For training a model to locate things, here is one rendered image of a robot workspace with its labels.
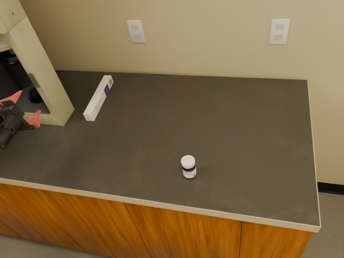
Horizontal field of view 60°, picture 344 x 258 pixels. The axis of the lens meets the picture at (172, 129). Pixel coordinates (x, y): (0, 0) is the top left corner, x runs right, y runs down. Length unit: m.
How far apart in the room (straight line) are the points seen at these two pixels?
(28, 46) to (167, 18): 0.58
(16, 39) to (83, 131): 0.45
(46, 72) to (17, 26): 0.21
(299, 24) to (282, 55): 0.15
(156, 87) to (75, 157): 0.51
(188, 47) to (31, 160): 0.85
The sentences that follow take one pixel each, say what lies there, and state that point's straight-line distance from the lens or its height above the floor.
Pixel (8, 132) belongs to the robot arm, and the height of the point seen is 1.20.
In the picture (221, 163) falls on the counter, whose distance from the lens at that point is 1.13.
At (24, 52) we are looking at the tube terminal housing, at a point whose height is 1.32.
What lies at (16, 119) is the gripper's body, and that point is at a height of 1.21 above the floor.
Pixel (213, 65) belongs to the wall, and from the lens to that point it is 1.49.
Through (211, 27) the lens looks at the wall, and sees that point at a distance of 1.38.
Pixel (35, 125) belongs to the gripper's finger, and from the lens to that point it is 1.18.
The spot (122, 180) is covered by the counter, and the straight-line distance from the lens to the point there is 1.14.
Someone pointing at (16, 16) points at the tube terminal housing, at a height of 1.43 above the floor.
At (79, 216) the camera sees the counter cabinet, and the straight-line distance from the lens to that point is 1.52.
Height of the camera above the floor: 1.86
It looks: 47 degrees down
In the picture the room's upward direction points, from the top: 11 degrees counter-clockwise
